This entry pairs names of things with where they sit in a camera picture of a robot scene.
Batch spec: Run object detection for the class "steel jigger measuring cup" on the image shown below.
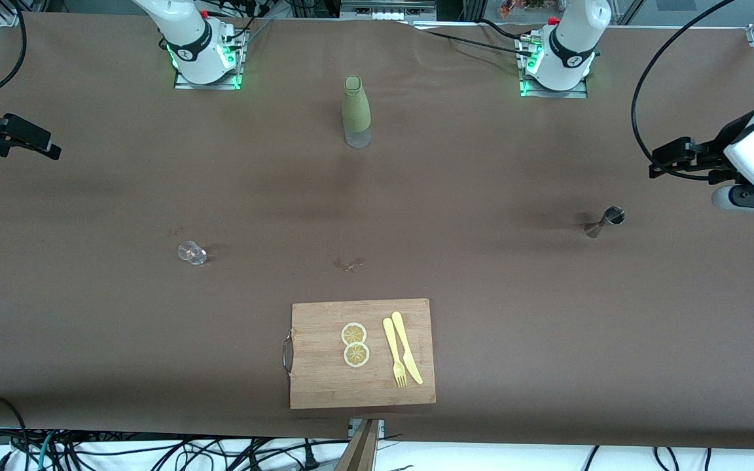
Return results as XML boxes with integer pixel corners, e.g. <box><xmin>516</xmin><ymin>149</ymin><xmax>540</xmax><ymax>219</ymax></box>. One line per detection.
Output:
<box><xmin>583</xmin><ymin>205</ymin><xmax>626</xmax><ymax>239</ymax></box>

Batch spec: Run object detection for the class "clear glass shaker cup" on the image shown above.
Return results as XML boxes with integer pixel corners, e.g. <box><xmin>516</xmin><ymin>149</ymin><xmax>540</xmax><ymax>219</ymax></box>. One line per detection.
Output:
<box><xmin>177</xmin><ymin>241</ymin><xmax>209</xmax><ymax>266</ymax></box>

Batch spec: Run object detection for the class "orange patterned package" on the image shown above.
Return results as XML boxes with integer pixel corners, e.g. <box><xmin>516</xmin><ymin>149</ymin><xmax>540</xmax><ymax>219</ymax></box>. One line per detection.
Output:
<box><xmin>499</xmin><ymin>0</ymin><xmax>548</xmax><ymax>17</ymax></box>

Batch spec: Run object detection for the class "green sleeved glass bottle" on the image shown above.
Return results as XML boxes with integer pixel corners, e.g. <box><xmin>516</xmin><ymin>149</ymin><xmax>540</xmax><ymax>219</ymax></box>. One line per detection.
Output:
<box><xmin>342</xmin><ymin>76</ymin><xmax>373</xmax><ymax>148</ymax></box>

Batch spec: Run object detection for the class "grey metal box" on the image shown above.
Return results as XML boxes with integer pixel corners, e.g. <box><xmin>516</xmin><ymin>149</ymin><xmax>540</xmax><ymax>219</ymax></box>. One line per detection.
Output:
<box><xmin>340</xmin><ymin>0</ymin><xmax>438</xmax><ymax>20</ymax></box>

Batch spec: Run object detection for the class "yellow plastic knife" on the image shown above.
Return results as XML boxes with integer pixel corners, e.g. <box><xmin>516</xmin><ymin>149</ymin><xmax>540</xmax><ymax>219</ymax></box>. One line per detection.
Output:
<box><xmin>391</xmin><ymin>311</ymin><xmax>424</xmax><ymax>385</ymax></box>

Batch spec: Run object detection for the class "yellow plastic fork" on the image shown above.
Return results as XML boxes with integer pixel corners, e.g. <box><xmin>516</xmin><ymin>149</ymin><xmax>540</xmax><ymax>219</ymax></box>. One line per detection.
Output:
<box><xmin>382</xmin><ymin>317</ymin><xmax>408</xmax><ymax>389</ymax></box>

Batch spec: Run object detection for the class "wooden cutting board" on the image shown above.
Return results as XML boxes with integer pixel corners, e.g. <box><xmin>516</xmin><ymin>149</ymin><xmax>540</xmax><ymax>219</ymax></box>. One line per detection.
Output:
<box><xmin>290</xmin><ymin>298</ymin><xmax>437</xmax><ymax>410</ymax></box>

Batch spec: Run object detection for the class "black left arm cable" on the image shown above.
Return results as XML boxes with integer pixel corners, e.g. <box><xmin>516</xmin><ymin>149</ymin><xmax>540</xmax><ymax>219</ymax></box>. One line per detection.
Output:
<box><xmin>631</xmin><ymin>0</ymin><xmax>738</xmax><ymax>181</ymax></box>

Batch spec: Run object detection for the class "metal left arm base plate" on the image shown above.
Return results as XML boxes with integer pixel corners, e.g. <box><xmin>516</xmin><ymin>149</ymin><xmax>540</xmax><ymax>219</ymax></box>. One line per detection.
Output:
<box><xmin>519</xmin><ymin>33</ymin><xmax>590</xmax><ymax>99</ymax></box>

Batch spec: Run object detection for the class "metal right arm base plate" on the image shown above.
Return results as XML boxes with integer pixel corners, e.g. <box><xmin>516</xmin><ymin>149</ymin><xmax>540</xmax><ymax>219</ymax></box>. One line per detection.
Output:
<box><xmin>173</xmin><ymin>29</ymin><xmax>245</xmax><ymax>90</ymax></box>

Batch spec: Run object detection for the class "black base power cable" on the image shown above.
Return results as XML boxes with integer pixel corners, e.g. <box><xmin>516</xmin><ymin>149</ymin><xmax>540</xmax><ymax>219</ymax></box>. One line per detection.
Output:
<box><xmin>413</xmin><ymin>20</ymin><xmax>535</xmax><ymax>60</ymax></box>

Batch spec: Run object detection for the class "teal floor cable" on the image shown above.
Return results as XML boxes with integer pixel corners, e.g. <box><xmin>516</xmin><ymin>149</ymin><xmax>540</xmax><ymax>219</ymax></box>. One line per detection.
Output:
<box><xmin>38</xmin><ymin>432</ymin><xmax>57</xmax><ymax>471</ymax></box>

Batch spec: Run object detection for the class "metal post bracket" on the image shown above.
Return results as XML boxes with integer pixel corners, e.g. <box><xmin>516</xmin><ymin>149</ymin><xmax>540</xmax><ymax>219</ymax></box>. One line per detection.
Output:
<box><xmin>349</xmin><ymin>419</ymin><xmax>386</xmax><ymax>440</ymax></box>

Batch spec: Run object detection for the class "wooden post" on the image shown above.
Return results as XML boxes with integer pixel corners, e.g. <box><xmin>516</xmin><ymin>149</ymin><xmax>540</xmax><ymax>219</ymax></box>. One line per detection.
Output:
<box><xmin>336</xmin><ymin>419</ymin><xmax>381</xmax><ymax>471</ymax></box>

